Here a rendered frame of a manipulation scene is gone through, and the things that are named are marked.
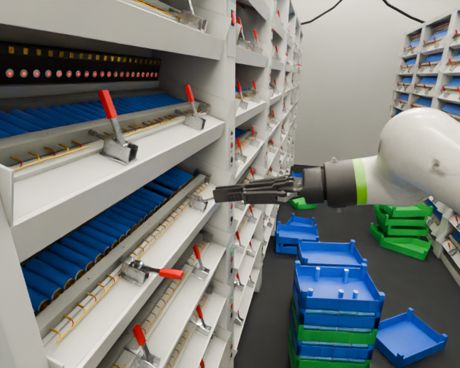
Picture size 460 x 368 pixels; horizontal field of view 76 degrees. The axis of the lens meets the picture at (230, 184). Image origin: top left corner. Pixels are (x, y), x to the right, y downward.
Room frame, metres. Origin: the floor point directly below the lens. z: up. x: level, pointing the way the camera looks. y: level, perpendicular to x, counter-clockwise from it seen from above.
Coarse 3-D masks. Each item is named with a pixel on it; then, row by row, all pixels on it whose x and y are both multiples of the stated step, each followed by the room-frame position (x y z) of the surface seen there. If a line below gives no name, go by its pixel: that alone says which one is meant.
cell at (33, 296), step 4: (28, 288) 0.30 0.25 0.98; (28, 292) 0.30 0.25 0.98; (32, 292) 0.30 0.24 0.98; (36, 292) 0.30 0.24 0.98; (32, 296) 0.29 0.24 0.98; (36, 296) 0.29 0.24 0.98; (40, 296) 0.29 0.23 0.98; (44, 296) 0.30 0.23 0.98; (32, 300) 0.29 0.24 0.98; (36, 300) 0.29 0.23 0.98; (40, 300) 0.29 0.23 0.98; (44, 300) 0.29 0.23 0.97; (32, 304) 0.29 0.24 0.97; (36, 304) 0.29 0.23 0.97; (40, 304) 0.29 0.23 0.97; (36, 308) 0.28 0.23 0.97
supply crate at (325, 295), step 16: (304, 272) 1.09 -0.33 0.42; (320, 272) 1.09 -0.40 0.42; (336, 272) 1.08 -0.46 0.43; (352, 272) 1.08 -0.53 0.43; (304, 288) 0.92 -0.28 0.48; (320, 288) 1.01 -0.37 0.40; (336, 288) 1.01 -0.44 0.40; (352, 288) 1.01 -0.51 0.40; (368, 288) 1.01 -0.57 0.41; (304, 304) 0.90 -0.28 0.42; (320, 304) 0.90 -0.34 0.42; (336, 304) 0.89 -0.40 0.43; (352, 304) 0.89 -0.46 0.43; (368, 304) 0.88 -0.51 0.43
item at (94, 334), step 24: (192, 168) 0.81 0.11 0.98; (216, 168) 0.80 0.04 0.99; (96, 216) 0.51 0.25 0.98; (192, 216) 0.60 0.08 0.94; (168, 240) 0.49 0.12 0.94; (192, 240) 0.58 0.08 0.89; (24, 264) 0.36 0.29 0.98; (168, 264) 0.45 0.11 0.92; (120, 288) 0.36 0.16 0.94; (144, 288) 0.37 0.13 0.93; (96, 312) 0.31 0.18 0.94; (120, 312) 0.32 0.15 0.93; (72, 336) 0.27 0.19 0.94; (96, 336) 0.28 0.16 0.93; (48, 360) 0.21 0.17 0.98; (72, 360) 0.24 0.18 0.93; (96, 360) 0.27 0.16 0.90
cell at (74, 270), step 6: (42, 252) 0.36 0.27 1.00; (48, 252) 0.37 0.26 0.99; (42, 258) 0.36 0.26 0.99; (48, 258) 0.36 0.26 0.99; (54, 258) 0.36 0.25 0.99; (60, 258) 0.36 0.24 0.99; (48, 264) 0.35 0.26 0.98; (54, 264) 0.35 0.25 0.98; (60, 264) 0.35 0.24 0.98; (66, 264) 0.35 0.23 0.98; (72, 264) 0.36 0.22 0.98; (60, 270) 0.35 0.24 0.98; (66, 270) 0.35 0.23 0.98; (72, 270) 0.35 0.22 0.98; (78, 270) 0.35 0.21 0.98; (72, 276) 0.34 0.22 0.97
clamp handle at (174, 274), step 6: (144, 270) 0.38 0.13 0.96; (150, 270) 0.38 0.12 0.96; (156, 270) 0.38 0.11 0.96; (162, 270) 0.37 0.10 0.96; (168, 270) 0.37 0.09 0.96; (174, 270) 0.37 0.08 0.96; (180, 270) 0.37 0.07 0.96; (162, 276) 0.37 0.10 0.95; (168, 276) 0.36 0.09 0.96; (174, 276) 0.36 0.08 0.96; (180, 276) 0.36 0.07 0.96
